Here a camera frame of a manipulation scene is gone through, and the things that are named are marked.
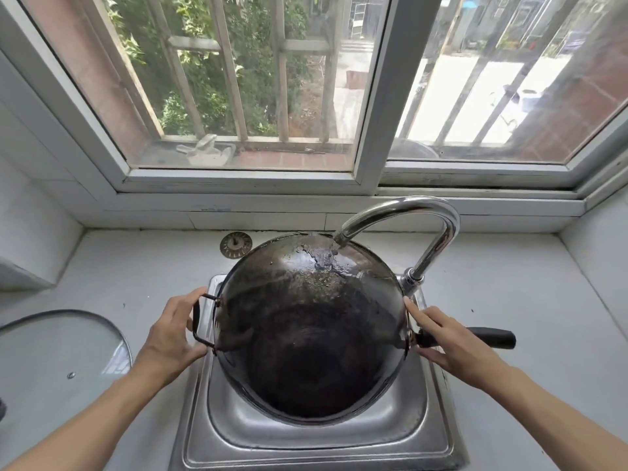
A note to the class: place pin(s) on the black wok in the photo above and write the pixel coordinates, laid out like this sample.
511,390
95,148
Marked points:
314,333

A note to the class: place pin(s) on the white framed window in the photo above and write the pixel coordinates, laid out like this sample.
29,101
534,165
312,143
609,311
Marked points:
392,93

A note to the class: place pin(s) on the white work glove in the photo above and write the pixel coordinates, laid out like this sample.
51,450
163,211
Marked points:
206,152

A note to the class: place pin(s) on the glass pot lid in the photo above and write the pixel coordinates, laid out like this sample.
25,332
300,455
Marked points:
54,367

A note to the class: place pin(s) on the round metal sink strainer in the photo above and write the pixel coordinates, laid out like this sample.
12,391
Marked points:
235,245

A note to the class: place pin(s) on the window security bars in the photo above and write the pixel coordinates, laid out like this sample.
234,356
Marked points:
279,78

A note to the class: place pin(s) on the person's left forearm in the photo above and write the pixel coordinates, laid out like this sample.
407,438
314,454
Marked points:
83,426

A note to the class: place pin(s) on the person's right forearm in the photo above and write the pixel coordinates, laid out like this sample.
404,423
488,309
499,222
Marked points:
564,421

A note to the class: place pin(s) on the person's left hand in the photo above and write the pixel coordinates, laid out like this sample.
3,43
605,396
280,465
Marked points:
169,343

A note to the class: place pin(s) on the person's right hand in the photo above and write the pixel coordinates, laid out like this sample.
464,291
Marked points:
461,348

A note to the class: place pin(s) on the stainless steel sink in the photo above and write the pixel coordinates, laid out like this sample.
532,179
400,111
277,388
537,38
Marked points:
314,441

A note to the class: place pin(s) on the chrome faucet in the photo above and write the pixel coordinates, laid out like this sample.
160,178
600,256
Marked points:
441,230

